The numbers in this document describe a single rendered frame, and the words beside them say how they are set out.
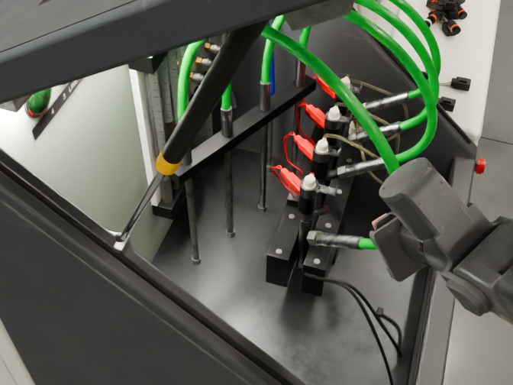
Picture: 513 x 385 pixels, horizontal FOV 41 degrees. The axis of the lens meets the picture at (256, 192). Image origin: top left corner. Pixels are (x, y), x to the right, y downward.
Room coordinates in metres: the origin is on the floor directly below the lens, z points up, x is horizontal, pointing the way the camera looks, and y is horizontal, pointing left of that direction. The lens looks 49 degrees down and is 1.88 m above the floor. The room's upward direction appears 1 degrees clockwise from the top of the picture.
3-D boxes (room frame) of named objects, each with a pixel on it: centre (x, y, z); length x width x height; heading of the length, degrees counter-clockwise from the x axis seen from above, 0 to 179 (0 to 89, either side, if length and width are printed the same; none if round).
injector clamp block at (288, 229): (0.80, -0.12, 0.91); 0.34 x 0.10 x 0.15; 163
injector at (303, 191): (0.68, -0.09, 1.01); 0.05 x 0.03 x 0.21; 73
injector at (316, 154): (0.76, -0.11, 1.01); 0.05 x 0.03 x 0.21; 73
